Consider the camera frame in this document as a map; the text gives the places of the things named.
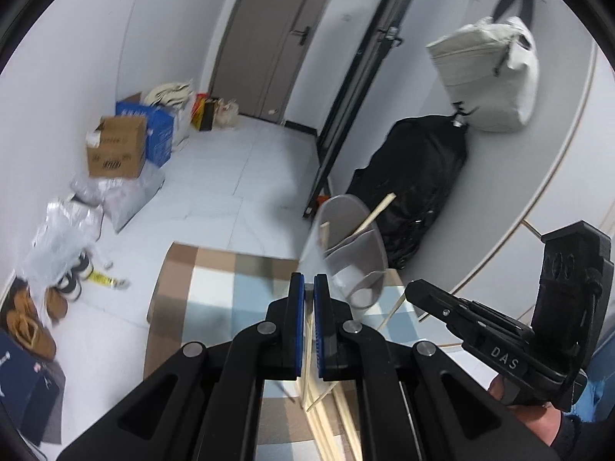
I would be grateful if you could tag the checkered tablecloth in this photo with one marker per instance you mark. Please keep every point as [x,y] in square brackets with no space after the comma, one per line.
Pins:
[211,297]

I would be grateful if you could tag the brown fuzzy slipper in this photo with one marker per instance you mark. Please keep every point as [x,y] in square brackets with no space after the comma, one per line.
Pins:
[31,336]
[56,303]
[22,298]

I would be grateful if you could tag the crumpled grey plastic bag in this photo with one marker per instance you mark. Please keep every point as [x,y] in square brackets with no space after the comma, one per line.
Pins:
[89,189]

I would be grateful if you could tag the brown cardboard box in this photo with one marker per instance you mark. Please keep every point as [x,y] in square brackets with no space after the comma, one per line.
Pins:
[117,149]

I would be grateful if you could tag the grey door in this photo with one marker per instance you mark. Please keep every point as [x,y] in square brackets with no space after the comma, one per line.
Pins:
[259,48]

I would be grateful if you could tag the black paper bag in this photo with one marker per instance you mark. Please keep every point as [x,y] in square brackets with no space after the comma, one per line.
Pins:
[206,115]

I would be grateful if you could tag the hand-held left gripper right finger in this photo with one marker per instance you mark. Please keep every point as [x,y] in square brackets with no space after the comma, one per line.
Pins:
[321,326]

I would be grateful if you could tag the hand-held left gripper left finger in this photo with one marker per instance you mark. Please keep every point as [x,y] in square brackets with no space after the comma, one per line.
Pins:
[298,326]

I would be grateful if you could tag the person's right hand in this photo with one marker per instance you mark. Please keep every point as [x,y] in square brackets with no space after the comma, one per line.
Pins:
[533,418]

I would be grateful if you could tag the black backpack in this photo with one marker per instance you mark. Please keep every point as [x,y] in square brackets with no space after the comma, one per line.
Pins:
[413,168]

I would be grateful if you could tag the person's blue jeans leg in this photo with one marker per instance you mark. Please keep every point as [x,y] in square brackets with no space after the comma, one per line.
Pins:
[600,384]

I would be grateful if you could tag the person's right forearm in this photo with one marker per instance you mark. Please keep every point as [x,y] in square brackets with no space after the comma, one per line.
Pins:
[576,442]

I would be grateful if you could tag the cream cloth bag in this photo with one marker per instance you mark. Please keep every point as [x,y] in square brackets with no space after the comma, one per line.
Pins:
[168,93]

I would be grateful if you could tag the blue cardboard box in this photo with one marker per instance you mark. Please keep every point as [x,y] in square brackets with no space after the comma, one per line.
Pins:
[161,139]

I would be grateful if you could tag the beige plastic bag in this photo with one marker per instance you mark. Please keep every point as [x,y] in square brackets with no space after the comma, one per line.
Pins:
[227,113]

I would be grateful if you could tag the black and white sneaker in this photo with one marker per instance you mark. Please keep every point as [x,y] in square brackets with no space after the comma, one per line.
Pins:
[68,288]
[82,265]

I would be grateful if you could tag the grey hanging bag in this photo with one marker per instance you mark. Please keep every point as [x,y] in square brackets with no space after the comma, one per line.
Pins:
[480,77]

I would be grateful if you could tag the red snack packet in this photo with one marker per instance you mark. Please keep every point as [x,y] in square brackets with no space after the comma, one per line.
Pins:
[198,110]

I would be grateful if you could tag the clear plastic bag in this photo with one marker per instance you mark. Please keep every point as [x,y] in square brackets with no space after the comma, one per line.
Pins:
[57,235]

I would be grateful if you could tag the grey plastic mailing bag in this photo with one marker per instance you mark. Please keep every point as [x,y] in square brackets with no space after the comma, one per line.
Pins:
[129,197]

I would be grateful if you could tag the white utensil holder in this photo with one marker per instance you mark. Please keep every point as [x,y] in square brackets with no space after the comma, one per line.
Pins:
[355,249]

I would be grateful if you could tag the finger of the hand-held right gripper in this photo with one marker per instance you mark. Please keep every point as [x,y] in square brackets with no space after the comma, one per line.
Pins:
[442,309]
[499,324]

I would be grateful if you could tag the wooden chopstick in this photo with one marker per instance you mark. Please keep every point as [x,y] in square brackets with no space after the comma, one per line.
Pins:
[325,235]
[391,312]
[310,341]
[379,207]

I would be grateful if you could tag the dark blue shoe box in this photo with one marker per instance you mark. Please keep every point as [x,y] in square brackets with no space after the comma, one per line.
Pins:
[24,394]

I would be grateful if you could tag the black door frame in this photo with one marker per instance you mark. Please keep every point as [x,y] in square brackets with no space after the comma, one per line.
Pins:
[346,105]

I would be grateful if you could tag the white plastic bag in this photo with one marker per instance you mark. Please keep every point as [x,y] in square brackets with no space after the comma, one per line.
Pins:
[182,122]

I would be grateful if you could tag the bunch of wooden chopsticks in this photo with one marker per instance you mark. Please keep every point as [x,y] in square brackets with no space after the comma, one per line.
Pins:
[336,422]

